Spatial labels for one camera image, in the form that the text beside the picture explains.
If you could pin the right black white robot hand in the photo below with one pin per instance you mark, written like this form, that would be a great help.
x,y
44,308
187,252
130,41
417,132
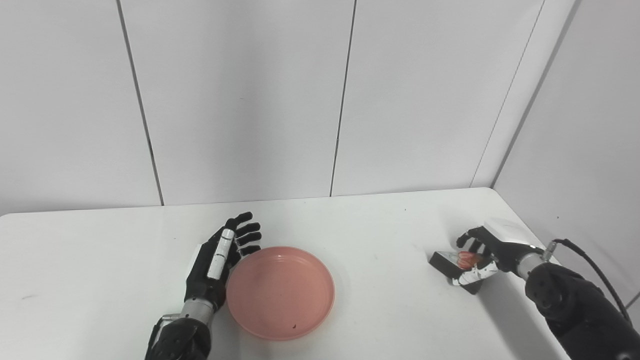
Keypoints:
x,y
510,250

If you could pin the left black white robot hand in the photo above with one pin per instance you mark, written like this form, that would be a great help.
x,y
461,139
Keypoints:
x,y
202,285

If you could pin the chocolate cake slice with fruit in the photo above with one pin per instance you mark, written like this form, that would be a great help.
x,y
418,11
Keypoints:
x,y
445,262

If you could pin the pink round plate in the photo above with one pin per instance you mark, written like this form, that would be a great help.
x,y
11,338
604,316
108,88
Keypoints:
x,y
280,295

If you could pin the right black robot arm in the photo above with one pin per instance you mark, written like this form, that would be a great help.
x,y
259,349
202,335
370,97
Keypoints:
x,y
575,310

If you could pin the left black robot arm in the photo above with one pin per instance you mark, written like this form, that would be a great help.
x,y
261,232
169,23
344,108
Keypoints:
x,y
180,340

